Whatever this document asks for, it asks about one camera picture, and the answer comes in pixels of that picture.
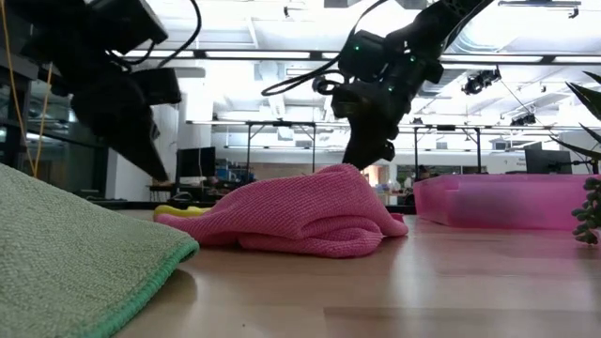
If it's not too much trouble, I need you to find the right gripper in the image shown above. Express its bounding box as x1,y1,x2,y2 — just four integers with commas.
330,77,408,172

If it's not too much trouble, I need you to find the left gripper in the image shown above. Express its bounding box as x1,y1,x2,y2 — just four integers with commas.
69,65,183,182

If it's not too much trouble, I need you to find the yellow microfiber towel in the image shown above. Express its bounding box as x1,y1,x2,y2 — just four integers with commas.
153,204,212,220

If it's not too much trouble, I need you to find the pink microfiber towel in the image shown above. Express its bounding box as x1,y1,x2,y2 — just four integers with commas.
154,162,409,259

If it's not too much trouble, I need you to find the pink plastic bin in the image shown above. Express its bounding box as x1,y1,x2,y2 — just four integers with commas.
412,173,595,231

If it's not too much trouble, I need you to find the black computer monitor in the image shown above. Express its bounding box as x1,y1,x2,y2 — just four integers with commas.
177,146,217,178
524,148,574,176

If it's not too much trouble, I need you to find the green towel with white label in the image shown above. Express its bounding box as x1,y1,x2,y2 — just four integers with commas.
0,162,201,338

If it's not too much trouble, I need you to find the potted succulent plant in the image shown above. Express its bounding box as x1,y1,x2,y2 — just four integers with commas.
551,69,601,246

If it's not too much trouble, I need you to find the black workstation frame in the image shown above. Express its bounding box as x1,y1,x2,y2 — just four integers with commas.
243,119,318,175
412,124,483,175

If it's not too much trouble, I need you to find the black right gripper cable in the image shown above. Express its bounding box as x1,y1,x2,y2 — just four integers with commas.
260,0,391,98

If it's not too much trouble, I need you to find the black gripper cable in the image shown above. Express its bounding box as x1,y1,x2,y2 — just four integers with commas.
260,0,391,98
107,0,204,71

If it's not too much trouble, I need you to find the black ceiling camera rig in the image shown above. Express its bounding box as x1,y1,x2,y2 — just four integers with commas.
462,68,501,95

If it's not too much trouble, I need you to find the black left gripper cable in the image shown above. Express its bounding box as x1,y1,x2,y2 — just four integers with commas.
107,0,204,71

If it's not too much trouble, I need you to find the thin yellow cord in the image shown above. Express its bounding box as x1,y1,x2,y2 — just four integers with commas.
0,0,54,178

